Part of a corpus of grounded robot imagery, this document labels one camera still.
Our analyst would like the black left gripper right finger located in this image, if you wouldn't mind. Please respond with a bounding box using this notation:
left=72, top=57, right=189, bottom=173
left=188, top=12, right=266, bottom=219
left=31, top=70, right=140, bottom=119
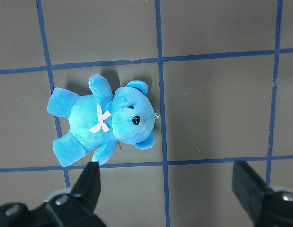
left=232, top=160, right=293, bottom=227

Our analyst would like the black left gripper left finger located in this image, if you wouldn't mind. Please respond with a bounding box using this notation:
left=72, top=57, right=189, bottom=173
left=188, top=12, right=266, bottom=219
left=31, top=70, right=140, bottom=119
left=0, top=162, right=106, bottom=227

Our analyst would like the blue teddy bear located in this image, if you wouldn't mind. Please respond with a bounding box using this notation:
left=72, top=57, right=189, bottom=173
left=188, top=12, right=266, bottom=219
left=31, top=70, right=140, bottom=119
left=47, top=74, right=156, bottom=167

